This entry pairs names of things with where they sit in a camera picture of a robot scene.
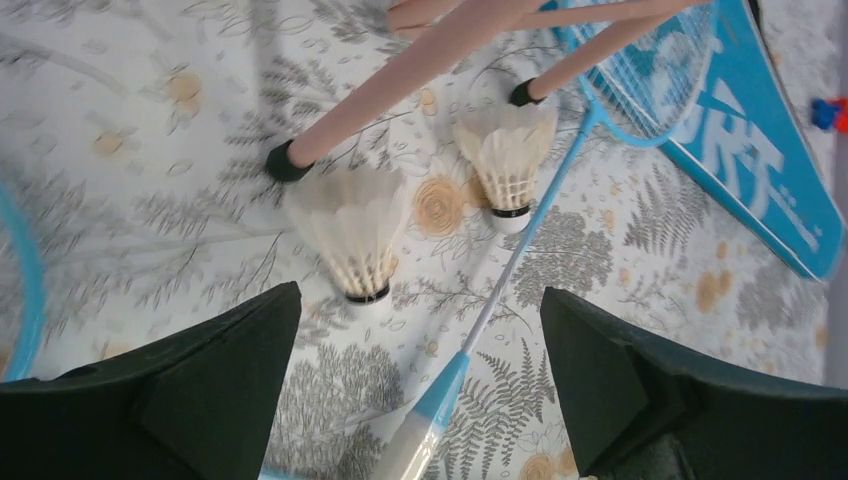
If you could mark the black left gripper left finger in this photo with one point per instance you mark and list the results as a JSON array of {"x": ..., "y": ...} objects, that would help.
[{"x": 197, "y": 404}]

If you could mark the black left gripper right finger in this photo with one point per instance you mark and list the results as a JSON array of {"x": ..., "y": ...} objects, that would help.
[{"x": 639, "y": 406}]

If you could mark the white shuttlecock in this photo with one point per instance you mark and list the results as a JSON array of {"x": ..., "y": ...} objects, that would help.
[
  {"x": 505, "y": 144},
  {"x": 351, "y": 219}
]

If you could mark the light blue racket at left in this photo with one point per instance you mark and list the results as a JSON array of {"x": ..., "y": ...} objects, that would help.
[{"x": 32, "y": 280}]

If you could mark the white shuttlecock by tripod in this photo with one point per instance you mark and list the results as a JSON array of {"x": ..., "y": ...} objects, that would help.
[{"x": 351, "y": 219}]

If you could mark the blue sport racket bag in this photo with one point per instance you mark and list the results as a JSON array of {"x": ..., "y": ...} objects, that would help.
[{"x": 742, "y": 144}]

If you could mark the light blue racket on bag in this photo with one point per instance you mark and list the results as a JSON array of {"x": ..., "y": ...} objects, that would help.
[{"x": 530, "y": 218}]

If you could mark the orange clip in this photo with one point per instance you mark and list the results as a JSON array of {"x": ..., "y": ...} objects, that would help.
[{"x": 840, "y": 122}]

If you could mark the blue clip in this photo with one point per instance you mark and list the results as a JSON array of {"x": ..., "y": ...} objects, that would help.
[{"x": 823, "y": 113}]

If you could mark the pink tripod stand legs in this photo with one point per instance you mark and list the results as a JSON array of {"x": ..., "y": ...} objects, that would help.
[{"x": 447, "y": 32}]

